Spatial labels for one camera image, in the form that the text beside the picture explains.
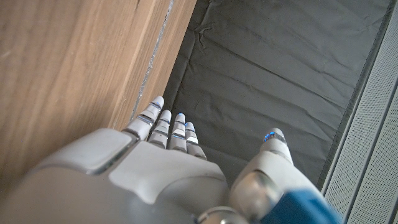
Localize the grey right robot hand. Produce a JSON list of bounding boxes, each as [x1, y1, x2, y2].
[[0, 95, 315, 224]]

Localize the black backdrop curtain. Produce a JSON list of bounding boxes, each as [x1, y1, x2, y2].
[[161, 0, 394, 189]]

